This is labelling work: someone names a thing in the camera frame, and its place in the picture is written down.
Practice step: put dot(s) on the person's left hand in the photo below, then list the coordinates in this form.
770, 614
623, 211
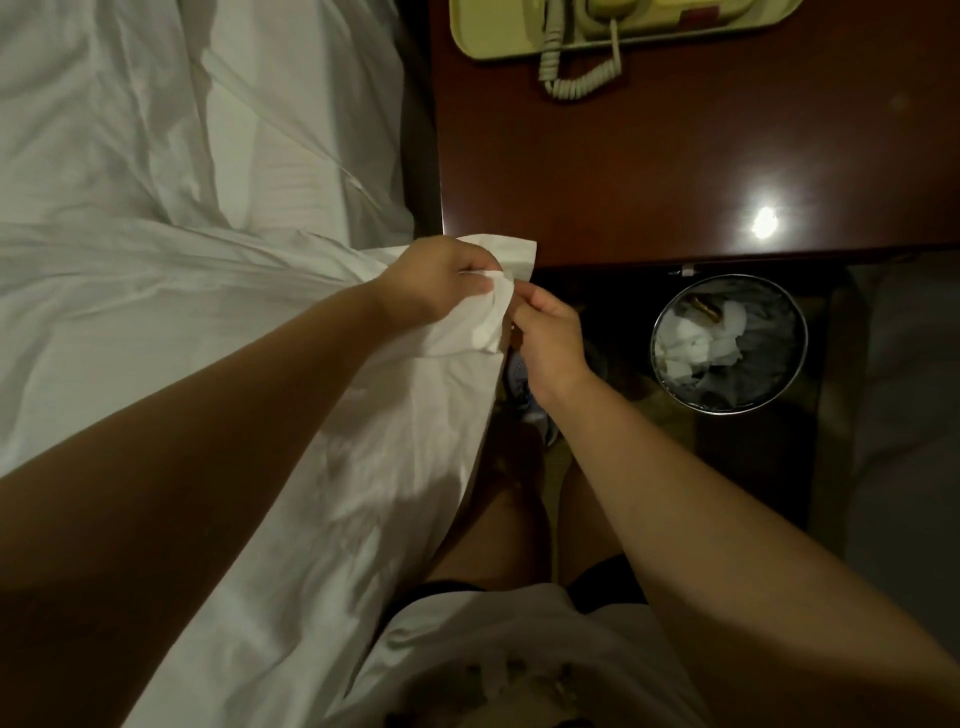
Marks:
435, 278

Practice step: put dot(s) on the person's right hand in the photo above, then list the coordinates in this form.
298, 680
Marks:
552, 345

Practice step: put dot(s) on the white bed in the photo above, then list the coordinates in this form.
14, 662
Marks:
900, 450
300, 165

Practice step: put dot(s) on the white duvet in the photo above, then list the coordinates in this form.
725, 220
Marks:
195, 390

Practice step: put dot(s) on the person's right forearm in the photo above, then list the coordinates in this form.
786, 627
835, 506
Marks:
750, 555

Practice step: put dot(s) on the person's left forearm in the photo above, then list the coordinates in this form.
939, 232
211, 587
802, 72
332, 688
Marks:
165, 510

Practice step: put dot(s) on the person's right leg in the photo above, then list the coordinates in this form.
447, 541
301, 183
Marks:
585, 533

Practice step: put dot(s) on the person's leg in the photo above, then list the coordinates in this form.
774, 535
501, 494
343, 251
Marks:
488, 533
585, 533

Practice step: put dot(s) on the person's left leg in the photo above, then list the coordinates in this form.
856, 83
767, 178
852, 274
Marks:
488, 533

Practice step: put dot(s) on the person's white printed shirt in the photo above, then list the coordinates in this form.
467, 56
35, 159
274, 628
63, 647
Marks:
510, 660

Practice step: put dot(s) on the black trash bin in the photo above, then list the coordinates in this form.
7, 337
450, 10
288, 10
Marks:
729, 342

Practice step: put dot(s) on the dark wooden nightstand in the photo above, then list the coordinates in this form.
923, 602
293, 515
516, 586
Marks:
705, 150

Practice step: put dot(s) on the beige telephone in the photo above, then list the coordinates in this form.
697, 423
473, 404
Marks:
630, 23

